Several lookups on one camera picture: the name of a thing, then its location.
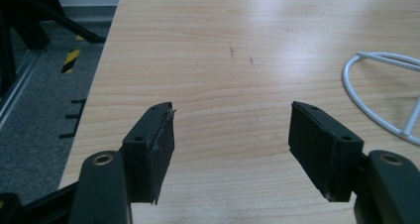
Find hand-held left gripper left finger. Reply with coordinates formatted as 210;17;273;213
121;101;176;205

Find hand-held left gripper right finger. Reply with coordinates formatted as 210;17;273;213
287;100;365;203

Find black floor tape marks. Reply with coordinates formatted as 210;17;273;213
58;98;87;140

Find yellow black striped floor tape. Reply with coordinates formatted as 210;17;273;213
60;35;86;74

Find white wire rack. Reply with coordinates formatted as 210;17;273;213
342;51;420;147

